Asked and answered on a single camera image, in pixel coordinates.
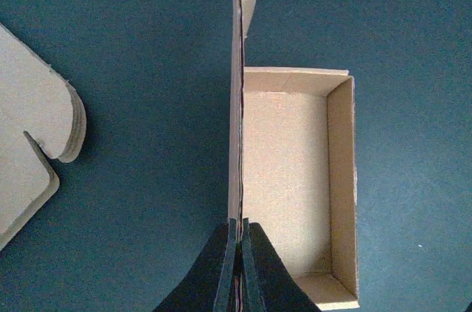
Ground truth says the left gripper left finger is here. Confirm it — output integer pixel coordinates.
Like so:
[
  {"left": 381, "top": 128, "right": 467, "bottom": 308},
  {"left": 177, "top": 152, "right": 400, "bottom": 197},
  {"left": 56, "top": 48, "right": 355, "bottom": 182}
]
[{"left": 155, "top": 219, "right": 237, "bottom": 312}]

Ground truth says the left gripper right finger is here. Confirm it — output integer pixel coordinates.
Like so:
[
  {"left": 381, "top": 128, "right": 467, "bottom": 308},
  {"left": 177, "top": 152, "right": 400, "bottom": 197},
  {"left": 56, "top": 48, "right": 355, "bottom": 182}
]
[{"left": 242, "top": 218, "right": 320, "bottom": 312}]

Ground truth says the cardboard box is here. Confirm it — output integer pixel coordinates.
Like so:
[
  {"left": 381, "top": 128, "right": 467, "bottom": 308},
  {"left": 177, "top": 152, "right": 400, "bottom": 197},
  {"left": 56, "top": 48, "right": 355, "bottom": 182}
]
[{"left": 228, "top": 0, "right": 359, "bottom": 311}]

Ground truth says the stack of flat cardboard blanks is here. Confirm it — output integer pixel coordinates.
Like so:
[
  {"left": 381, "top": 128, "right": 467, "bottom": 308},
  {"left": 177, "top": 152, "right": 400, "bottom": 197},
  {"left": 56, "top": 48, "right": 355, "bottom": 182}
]
[{"left": 1, "top": 27, "right": 87, "bottom": 247}]

